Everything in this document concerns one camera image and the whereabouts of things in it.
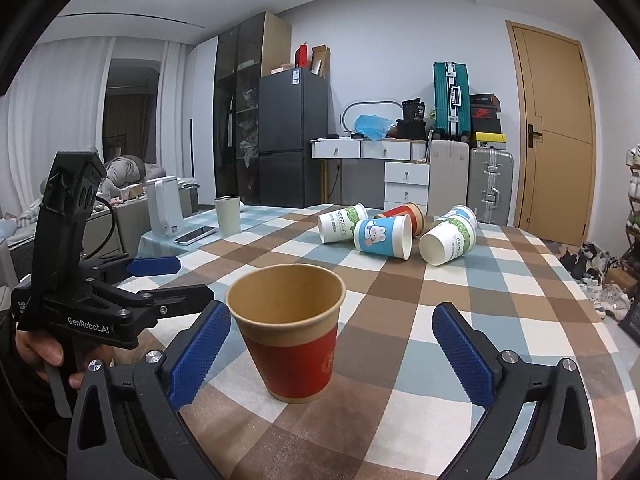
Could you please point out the oval white mirror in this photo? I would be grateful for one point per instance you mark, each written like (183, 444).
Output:
(350, 106)

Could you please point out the smartphone with white case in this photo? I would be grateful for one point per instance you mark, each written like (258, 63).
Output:
(193, 236)

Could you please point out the red and brown paper cup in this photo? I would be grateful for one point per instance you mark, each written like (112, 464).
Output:
(288, 316)

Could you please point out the white water dispenser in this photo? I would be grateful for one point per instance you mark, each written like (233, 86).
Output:
(164, 206)

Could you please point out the person's left hand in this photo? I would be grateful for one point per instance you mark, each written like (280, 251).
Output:
(38, 348)

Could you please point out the beige hard suitcase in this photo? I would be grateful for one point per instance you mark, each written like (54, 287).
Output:
(449, 176)

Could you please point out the stacked shoe boxes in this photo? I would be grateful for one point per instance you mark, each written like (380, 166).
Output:
(485, 115)

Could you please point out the blue bunny paper cup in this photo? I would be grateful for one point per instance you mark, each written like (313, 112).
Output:
(388, 237)

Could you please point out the black refrigerator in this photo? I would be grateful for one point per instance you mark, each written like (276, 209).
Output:
(292, 112)

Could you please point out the cream insulated tumbler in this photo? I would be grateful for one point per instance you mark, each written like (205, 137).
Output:
(228, 215)

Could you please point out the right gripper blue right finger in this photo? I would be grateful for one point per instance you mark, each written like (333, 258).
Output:
(559, 441)

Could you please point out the black bag on desk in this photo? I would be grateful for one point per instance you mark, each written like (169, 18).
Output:
(412, 125)

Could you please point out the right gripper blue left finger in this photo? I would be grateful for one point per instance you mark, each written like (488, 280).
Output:
(127, 422)

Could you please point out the blue plastic bag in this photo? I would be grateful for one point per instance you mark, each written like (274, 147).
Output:
(373, 127)

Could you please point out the white green-leaf paper cup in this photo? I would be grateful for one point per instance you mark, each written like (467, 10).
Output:
(339, 225)

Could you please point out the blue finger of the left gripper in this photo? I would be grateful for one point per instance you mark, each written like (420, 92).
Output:
(165, 299)
(153, 266)

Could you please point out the white drawer desk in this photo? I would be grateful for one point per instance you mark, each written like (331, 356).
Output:
(380, 174)

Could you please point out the wooden door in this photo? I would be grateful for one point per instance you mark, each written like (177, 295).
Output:
(557, 135)

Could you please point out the dark glass cabinet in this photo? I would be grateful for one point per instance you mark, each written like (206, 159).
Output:
(245, 53)

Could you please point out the silver aluminium suitcase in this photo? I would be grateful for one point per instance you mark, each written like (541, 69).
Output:
(490, 185)

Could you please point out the teal hard suitcase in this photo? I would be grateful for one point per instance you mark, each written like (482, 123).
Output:
(452, 109)

